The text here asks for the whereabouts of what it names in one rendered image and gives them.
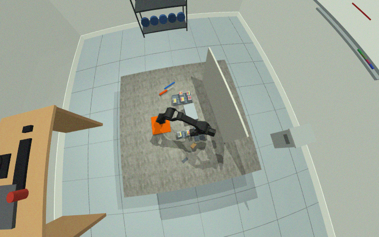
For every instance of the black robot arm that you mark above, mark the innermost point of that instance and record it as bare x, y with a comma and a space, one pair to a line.
201, 126

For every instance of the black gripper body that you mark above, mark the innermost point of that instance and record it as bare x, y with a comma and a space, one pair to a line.
194, 132

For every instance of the beige flat panel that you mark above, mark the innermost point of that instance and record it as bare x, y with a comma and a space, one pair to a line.
226, 112

